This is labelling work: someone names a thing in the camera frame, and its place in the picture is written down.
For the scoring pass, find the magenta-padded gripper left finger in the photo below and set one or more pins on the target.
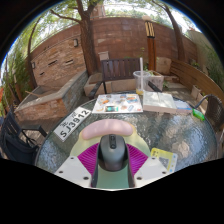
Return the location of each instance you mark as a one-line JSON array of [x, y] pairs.
[[71, 170]]

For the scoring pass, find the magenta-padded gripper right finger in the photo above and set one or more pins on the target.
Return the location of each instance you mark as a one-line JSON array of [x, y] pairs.
[[151, 170]]

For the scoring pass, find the grey and black computer mouse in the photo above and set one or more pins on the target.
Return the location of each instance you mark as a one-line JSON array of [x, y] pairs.
[[112, 153]]

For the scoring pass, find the yellow card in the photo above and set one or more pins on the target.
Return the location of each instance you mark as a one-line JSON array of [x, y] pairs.
[[163, 160]]

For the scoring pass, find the white licence plate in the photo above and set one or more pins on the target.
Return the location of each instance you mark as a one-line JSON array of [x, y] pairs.
[[71, 124]]

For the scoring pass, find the black metal chair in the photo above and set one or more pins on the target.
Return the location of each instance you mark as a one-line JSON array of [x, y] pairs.
[[15, 143]]

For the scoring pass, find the thick white book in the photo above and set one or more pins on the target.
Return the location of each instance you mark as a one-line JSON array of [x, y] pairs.
[[158, 101]]

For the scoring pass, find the blue and white booklet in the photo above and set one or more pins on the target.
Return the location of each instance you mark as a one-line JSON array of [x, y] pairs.
[[184, 106]]

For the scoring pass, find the stone raised planter bed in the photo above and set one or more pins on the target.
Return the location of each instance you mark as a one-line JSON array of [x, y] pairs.
[[43, 103]]

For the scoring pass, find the green wipes packet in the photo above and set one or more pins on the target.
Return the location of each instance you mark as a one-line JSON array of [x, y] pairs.
[[198, 114]]

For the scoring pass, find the colourful sticker sheet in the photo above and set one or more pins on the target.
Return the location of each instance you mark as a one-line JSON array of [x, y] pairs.
[[116, 103]]

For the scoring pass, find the curved wooden slat bench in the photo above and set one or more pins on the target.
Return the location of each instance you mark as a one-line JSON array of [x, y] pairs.
[[193, 75]]

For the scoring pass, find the white drinking straw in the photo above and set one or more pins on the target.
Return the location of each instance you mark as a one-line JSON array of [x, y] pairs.
[[141, 66]]

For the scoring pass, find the dark wooden bench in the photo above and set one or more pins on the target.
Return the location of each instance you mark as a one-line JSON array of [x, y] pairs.
[[120, 69]]

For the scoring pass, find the beige stone block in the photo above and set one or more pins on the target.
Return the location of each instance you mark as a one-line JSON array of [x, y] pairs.
[[163, 65]]

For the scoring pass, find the forked tree trunk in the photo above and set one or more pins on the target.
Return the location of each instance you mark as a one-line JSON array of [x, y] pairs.
[[87, 40]]

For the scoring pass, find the slim tree trunk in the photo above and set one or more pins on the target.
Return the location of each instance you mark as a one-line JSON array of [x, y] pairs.
[[176, 36]]

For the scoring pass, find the wooden garden lamp post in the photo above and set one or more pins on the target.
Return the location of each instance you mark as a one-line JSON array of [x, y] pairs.
[[150, 43]]

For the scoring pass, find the dark wall light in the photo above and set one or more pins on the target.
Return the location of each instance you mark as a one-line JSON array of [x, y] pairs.
[[76, 42]]

